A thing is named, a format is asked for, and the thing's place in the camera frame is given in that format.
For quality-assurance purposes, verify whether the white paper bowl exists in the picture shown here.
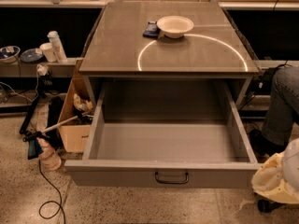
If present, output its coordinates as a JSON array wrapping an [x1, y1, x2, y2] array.
[[157, 16, 193, 38]]

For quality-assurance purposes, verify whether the white paper cup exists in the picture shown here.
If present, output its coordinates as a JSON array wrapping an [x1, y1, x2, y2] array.
[[39, 43, 56, 63]]

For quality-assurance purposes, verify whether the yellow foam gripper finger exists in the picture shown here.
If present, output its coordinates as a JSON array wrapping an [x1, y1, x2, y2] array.
[[251, 153, 299, 204]]

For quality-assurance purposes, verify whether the black power cable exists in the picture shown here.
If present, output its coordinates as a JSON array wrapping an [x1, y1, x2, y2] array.
[[37, 160, 67, 224]]

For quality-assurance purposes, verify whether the grey top drawer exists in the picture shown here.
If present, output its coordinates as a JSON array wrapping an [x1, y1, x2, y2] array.
[[65, 79, 260, 189]]

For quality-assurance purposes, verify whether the blue plate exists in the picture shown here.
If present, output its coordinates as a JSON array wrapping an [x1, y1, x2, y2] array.
[[20, 48, 44, 63]]

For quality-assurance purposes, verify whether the white cylindrical canister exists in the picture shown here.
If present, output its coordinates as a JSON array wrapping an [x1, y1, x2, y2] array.
[[48, 31, 67, 63]]

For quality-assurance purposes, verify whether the cardboard box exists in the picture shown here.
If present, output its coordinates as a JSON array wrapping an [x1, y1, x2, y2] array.
[[58, 61, 91, 153]]

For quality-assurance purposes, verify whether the grey drawer cabinet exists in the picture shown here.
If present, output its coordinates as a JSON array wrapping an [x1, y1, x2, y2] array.
[[79, 1, 258, 102]]

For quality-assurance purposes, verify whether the dark blue snack packet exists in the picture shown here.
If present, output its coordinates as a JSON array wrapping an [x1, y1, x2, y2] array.
[[143, 21, 160, 38]]

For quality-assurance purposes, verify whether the black office chair base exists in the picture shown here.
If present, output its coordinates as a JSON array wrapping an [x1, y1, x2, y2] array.
[[257, 200, 283, 213]]

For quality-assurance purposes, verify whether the plastic bottle on floor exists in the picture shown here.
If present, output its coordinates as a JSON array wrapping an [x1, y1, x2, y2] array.
[[36, 137, 62, 171]]

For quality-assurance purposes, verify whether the grabber tool with handle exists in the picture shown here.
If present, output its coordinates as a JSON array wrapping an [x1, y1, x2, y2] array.
[[22, 110, 93, 142]]

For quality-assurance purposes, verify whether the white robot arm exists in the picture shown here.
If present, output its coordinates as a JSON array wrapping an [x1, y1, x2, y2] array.
[[251, 139, 299, 204]]

